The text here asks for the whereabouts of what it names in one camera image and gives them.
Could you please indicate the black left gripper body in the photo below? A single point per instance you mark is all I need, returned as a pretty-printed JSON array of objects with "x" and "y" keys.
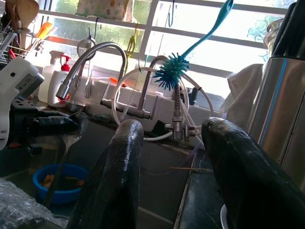
[{"x": 21, "y": 112}]

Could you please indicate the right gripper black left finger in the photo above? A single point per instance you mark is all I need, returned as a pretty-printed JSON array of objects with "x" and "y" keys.
[{"x": 114, "y": 181}]

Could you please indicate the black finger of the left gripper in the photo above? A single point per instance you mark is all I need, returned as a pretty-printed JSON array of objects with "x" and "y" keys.
[{"x": 52, "y": 124}]

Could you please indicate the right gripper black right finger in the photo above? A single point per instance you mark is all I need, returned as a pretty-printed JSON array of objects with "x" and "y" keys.
[{"x": 250, "y": 186}]

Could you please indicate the steel spoon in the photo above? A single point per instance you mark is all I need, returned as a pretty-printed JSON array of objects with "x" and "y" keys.
[{"x": 71, "y": 136}]

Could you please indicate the white red detergent bottle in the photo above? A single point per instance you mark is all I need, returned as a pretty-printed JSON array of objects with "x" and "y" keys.
[{"x": 59, "y": 86}]

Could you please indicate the white spray bottle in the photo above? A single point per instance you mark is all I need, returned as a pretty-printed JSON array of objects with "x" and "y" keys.
[{"x": 45, "y": 81}]

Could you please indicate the large steel plate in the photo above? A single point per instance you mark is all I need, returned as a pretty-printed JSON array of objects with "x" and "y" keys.
[{"x": 224, "y": 217}]

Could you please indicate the blue plastic bowl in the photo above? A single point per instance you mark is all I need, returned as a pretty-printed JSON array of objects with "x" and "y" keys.
[{"x": 69, "y": 195}]

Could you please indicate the grey blue scouring pad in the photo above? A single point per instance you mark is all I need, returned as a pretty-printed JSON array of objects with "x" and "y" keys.
[{"x": 101, "y": 117}]

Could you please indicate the thin brown chopstick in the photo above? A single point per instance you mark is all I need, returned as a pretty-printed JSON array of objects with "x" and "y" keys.
[{"x": 190, "y": 169}]

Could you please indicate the orange plastic utensil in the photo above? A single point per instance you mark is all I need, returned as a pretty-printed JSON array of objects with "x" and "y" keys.
[{"x": 116, "y": 82}]

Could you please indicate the stainless steel knife block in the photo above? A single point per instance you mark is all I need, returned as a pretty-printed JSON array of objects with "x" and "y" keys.
[{"x": 281, "y": 107}]

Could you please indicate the chrome spring neck faucet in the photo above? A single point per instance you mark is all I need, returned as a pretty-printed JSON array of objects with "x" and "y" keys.
[{"x": 177, "y": 124}]

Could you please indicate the orange spatula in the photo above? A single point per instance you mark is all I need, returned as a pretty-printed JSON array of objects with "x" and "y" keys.
[{"x": 45, "y": 29}]

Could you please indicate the chrome flexible gooseneck faucet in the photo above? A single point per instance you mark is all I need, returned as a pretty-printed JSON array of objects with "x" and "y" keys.
[{"x": 95, "y": 48}]

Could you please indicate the clear bubble wrap sheet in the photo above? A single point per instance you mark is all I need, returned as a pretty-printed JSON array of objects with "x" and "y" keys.
[{"x": 19, "y": 207}]

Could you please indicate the white towel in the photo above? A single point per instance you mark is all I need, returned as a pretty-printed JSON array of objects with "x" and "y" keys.
[{"x": 240, "y": 95}]

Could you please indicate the wooden spatula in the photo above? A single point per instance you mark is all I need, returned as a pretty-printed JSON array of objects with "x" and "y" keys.
[{"x": 23, "y": 14}]

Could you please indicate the black metal hook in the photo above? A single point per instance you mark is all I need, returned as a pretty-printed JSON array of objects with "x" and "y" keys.
[
  {"x": 96, "y": 28},
  {"x": 170, "y": 14}
]

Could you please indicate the dark grey plastic clip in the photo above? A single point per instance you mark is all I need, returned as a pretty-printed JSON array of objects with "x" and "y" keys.
[{"x": 193, "y": 95}]

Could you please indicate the yellow green hanging utensil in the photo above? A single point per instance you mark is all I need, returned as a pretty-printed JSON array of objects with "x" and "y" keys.
[{"x": 131, "y": 47}]

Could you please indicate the blue bristle bottle brush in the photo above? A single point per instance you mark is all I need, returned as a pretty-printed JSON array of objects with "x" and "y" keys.
[{"x": 171, "y": 71}]

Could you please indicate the patterned dish cloth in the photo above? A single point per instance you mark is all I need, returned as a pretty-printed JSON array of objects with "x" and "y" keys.
[{"x": 102, "y": 8}]

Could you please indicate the white barred window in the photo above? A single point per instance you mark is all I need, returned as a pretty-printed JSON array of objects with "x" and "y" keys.
[{"x": 202, "y": 35}]

